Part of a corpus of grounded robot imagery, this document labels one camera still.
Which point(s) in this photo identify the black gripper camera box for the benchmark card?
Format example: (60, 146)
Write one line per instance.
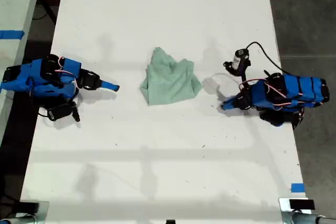
(237, 61)
(60, 112)

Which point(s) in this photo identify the long blue tape strip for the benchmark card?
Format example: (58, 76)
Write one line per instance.
(10, 34)

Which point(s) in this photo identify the pale side table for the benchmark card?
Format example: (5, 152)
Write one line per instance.
(15, 24)

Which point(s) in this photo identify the metal table bracket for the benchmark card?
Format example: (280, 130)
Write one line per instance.
(43, 212)
(284, 213)

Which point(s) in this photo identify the black camera stalk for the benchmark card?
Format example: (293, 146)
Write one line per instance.
(244, 73)

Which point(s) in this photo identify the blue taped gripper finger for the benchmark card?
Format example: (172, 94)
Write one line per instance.
(229, 107)
(110, 84)
(109, 88)
(231, 100)

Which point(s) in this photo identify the small black clamp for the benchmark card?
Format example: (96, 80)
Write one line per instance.
(170, 222)

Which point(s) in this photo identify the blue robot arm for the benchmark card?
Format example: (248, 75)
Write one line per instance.
(296, 93)
(39, 79)

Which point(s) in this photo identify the short blue tape strip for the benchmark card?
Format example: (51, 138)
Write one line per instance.
(298, 187)

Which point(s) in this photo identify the small black box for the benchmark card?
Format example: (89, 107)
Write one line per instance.
(302, 204)
(29, 207)

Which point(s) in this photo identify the pale green T-shirt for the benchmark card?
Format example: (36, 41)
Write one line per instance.
(168, 82)

